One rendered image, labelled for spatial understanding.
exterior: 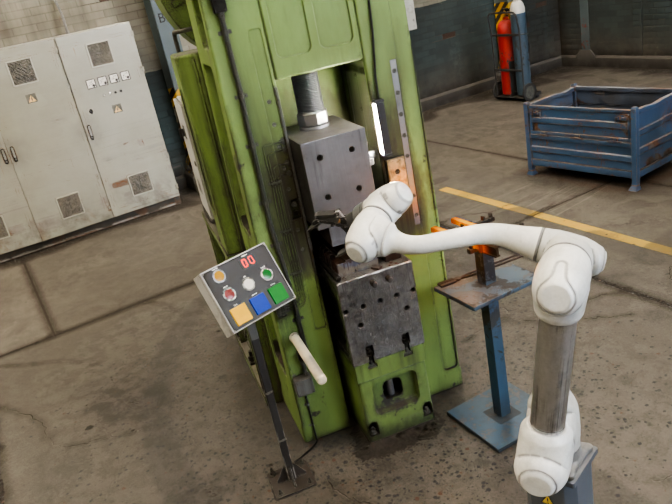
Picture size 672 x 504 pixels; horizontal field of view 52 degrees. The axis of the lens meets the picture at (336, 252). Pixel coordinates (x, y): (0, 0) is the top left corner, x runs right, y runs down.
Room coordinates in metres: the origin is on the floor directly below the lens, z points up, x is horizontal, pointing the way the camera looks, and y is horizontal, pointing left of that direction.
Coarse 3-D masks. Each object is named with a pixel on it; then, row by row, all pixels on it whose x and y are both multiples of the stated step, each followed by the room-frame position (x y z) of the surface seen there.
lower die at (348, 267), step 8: (336, 248) 3.06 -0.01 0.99; (344, 256) 2.94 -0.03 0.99; (336, 264) 2.89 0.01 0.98; (344, 264) 2.89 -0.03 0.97; (352, 264) 2.90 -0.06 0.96; (360, 264) 2.91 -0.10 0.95; (368, 264) 2.93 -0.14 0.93; (376, 264) 2.93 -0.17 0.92; (336, 272) 2.91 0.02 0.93; (344, 272) 2.89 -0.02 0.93; (352, 272) 2.90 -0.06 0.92
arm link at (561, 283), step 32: (544, 256) 1.64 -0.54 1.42; (576, 256) 1.59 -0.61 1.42; (544, 288) 1.52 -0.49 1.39; (576, 288) 1.50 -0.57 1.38; (544, 320) 1.57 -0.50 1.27; (576, 320) 1.55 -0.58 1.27; (544, 352) 1.59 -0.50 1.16; (544, 384) 1.59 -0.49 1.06; (544, 416) 1.59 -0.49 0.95; (544, 448) 1.57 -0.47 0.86; (544, 480) 1.52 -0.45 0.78
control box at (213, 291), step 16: (240, 256) 2.69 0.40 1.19; (256, 256) 2.72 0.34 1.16; (208, 272) 2.59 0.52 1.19; (224, 272) 2.62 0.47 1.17; (240, 272) 2.64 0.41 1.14; (256, 272) 2.67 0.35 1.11; (272, 272) 2.70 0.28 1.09; (208, 288) 2.54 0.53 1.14; (224, 288) 2.57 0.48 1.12; (240, 288) 2.60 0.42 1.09; (256, 288) 2.63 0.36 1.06; (288, 288) 2.69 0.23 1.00; (208, 304) 2.57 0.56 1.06; (224, 304) 2.52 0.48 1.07; (272, 304) 2.61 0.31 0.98; (224, 320) 2.50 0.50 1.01; (256, 320) 2.54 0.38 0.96
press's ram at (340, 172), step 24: (336, 120) 3.21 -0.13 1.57; (312, 144) 2.89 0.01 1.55; (336, 144) 2.91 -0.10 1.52; (360, 144) 2.94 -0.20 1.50; (312, 168) 2.88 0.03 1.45; (336, 168) 2.91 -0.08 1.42; (360, 168) 2.94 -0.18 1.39; (312, 192) 2.88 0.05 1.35; (336, 192) 2.90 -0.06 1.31; (360, 192) 2.93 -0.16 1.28; (312, 216) 2.92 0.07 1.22
